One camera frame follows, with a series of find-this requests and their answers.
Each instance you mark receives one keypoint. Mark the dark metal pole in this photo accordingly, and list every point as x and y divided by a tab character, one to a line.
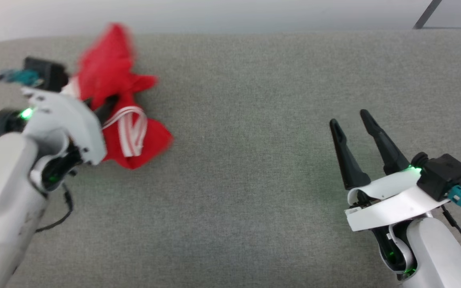
426	15

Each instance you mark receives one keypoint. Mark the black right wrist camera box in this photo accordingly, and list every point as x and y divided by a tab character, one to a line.
442	176

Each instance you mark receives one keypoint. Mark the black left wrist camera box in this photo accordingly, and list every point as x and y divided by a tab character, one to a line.
50	74

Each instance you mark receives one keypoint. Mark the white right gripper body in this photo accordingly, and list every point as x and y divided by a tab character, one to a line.
394	204

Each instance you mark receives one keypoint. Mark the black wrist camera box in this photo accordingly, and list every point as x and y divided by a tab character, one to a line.
442	176
50	74

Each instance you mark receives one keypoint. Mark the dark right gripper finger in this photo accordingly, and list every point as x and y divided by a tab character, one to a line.
388	152
348	160

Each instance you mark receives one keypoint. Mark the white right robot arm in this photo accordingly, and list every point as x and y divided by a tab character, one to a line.
434	256

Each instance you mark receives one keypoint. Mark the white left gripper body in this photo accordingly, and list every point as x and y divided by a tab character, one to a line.
74	120

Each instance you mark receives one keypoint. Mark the red garment with white trim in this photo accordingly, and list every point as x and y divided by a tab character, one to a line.
106	68

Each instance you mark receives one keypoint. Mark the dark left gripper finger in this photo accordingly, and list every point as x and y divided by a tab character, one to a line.
104	108

